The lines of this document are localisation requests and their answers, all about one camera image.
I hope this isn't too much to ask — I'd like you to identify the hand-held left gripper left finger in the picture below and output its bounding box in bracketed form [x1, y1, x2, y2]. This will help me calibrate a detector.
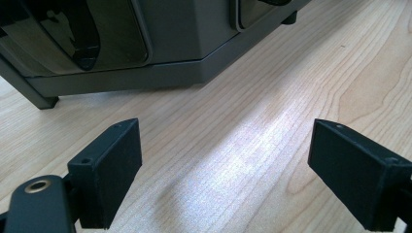
[66, 117, 144, 230]

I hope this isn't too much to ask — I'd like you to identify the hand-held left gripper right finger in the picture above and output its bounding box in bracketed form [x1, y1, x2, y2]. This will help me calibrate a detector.
[307, 117, 412, 233]

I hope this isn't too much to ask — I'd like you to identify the dark grey corner rack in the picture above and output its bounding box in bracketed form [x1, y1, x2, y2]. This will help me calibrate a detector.
[0, 0, 313, 111]

